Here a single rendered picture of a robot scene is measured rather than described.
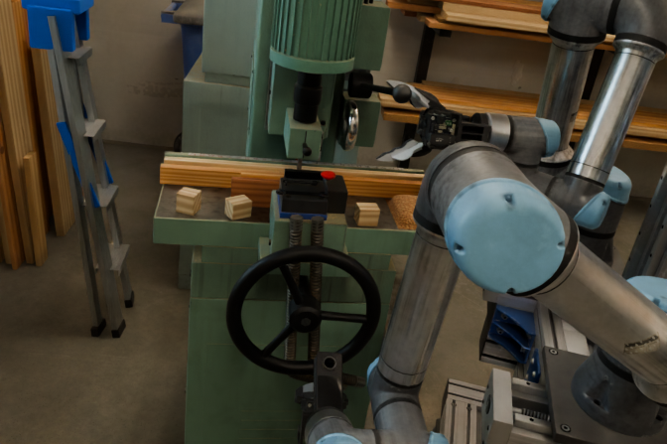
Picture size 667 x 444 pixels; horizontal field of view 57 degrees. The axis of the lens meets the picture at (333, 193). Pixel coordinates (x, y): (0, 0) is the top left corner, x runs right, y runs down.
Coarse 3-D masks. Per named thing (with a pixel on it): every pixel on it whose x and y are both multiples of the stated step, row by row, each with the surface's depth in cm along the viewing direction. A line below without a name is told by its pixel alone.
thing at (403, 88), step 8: (352, 72) 146; (352, 80) 144; (360, 80) 144; (368, 80) 145; (352, 88) 145; (360, 88) 144; (368, 88) 135; (376, 88) 127; (384, 88) 121; (392, 88) 116; (400, 88) 109; (408, 88) 109; (352, 96) 146; (360, 96) 146; (368, 96) 146; (400, 96) 109; (408, 96) 109
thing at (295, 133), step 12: (288, 108) 141; (288, 120) 135; (288, 132) 133; (300, 132) 130; (312, 132) 131; (288, 144) 131; (300, 144) 132; (312, 144) 132; (288, 156) 132; (300, 156) 133; (312, 156) 133
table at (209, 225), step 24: (168, 192) 133; (216, 192) 136; (168, 216) 123; (192, 216) 125; (216, 216) 126; (264, 216) 129; (384, 216) 136; (168, 240) 125; (192, 240) 125; (216, 240) 126; (240, 240) 127; (264, 240) 126; (360, 240) 131; (384, 240) 131; (408, 240) 132
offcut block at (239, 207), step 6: (228, 198) 126; (234, 198) 126; (240, 198) 127; (246, 198) 127; (228, 204) 125; (234, 204) 124; (240, 204) 125; (246, 204) 126; (228, 210) 126; (234, 210) 124; (240, 210) 125; (246, 210) 126; (228, 216) 126; (234, 216) 125; (240, 216) 126; (246, 216) 127
